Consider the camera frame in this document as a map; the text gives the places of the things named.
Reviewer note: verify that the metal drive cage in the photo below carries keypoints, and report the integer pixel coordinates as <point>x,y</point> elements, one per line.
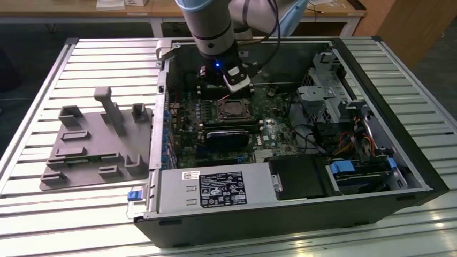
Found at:
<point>321,101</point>

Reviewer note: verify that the white paper stack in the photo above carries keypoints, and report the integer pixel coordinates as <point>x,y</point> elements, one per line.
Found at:
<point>111,5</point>

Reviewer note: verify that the grey power supply with label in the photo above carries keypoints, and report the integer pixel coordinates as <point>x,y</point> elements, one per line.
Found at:
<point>179,192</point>

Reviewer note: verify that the small silver heat sink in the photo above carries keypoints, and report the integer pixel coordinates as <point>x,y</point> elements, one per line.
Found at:
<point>265,155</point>

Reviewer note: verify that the grey plastic parts rack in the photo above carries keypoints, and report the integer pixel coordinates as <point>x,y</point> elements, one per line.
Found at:
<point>92,139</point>

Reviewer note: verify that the black plastic shroud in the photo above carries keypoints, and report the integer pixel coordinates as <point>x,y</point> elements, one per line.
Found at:
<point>300,176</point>

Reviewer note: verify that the CPU socket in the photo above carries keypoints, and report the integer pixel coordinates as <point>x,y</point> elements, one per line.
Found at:
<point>217,118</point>

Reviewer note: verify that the black RAM slot bank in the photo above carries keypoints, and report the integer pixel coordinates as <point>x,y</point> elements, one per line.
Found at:
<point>211,93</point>

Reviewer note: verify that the black open PC case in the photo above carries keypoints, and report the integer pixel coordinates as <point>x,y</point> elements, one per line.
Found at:
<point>249,230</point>

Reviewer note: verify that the green motherboard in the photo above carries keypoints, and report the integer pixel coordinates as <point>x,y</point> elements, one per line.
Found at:
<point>279,128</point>

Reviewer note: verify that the blue plastic carrier tab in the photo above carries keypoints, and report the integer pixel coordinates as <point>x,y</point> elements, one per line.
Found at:
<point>392,163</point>

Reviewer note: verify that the blue case latch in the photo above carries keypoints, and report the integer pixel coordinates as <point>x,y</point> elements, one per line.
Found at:
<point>135,195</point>

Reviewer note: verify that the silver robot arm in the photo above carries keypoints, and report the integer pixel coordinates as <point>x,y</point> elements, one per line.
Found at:
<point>211,29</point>

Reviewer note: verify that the small white box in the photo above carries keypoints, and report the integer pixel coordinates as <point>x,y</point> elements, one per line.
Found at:
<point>135,2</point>

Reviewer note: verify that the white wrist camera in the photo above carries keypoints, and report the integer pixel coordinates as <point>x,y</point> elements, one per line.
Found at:
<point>237,80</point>

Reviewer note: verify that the black graphics card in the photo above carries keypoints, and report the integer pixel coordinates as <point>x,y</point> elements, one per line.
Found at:
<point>228,139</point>

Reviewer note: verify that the hard disk in blue carrier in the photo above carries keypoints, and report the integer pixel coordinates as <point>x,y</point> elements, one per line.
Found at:
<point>341,167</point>

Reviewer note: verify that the green RAM stick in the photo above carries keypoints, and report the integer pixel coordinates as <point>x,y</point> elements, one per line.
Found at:
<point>232,128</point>

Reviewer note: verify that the wooden desk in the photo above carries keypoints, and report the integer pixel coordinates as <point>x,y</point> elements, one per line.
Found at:
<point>149,10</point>

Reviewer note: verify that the wooden cabinet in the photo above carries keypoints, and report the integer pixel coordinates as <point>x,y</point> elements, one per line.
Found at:
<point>410,26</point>

